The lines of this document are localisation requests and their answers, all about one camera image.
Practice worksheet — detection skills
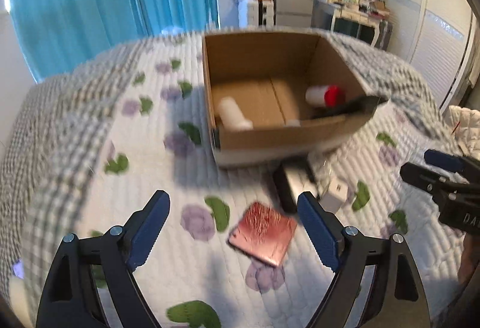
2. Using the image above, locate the white charger plug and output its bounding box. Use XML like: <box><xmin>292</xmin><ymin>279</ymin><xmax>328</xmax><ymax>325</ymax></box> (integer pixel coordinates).
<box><xmin>320</xmin><ymin>177</ymin><xmax>349</xmax><ymax>213</ymax></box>

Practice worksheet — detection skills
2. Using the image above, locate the black remote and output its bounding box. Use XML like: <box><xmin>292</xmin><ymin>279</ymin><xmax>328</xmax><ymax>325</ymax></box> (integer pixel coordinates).
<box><xmin>312</xmin><ymin>95</ymin><xmax>388</xmax><ymax>119</ymax></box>

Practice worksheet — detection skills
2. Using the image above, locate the red white tube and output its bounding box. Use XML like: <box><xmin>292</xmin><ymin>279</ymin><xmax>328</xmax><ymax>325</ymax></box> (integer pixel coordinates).
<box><xmin>305</xmin><ymin>85</ymin><xmax>346</xmax><ymax>108</ymax></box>

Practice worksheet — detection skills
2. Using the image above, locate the white handheld massager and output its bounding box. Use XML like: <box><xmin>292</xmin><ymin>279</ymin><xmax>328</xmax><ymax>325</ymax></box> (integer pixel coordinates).
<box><xmin>217</xmin><ymin>97</ymin><xmax>253</xmax><ymax>132</ymax></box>

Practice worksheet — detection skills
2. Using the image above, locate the white quilted cloth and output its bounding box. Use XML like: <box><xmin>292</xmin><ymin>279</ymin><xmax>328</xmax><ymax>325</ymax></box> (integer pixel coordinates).
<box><xmin>446</xmin><ymin>106</ymin><xmax>479</xmax><ymax>154</ymax></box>

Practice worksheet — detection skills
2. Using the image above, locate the white louvred wardrobe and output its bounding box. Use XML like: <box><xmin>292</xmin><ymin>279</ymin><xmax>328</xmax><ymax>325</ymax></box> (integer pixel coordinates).
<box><xmin>385</xmin><ymin>0</ymin><xmax>476</xmax><ymax>110</ymax></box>

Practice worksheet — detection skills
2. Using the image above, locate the grey UGREEN power bank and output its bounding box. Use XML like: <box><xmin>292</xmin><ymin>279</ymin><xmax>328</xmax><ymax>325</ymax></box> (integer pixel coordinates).
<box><xmin>272</xmin><ymin>157</ymin><xmax>320</xmax><ymax>214</ymax></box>

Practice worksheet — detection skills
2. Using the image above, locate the pink patterned phone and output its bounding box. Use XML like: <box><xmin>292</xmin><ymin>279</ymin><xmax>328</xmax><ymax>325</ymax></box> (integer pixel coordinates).
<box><xmin>228</xmin><ymin>201</ymin><xmax>297</xmax><ymax>267</ymax></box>

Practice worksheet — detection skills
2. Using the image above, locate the grey checked bedsheet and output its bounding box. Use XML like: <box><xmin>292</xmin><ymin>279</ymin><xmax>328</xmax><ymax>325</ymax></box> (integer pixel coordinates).
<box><xmin>0</xmin><ymin>29</ymin><xmax>159</xmax><ymax>276</ymax></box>

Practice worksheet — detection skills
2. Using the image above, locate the white floral quilt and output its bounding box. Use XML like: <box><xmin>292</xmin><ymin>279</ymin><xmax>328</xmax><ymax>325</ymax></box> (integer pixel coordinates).
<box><xmin>22</xmin><ymin>29</ymin><xmax>470</xmax><ymax>328</ymax></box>

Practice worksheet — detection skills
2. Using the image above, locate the white dressing table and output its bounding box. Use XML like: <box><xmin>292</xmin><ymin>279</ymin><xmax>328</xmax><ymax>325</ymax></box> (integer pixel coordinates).
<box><xmin>330</xmin><ymin>4</ymin><xmax>381</xmax><ymax>47</ymax></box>

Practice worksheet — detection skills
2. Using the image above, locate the silver mini fridge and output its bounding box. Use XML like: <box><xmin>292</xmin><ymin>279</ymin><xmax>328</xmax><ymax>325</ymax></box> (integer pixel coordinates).
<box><xmin>275</xmin><ymin>0</ymin><xmax>313</xmax><ymax>28</ymax></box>

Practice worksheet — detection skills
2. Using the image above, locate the brown cardboard box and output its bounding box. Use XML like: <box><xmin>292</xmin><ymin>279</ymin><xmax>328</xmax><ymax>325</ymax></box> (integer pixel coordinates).
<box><xmin>202</xmin><ymin>29</ymin><xmax>375</xmax><ymax>167</ymax></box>

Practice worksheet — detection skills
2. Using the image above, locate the white suitcase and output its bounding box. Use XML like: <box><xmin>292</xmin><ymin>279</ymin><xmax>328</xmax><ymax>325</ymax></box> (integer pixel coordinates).
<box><xmin>238</xmin><ymin>0</ymin><xmax>274</xmax><ymax>28</ymax></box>

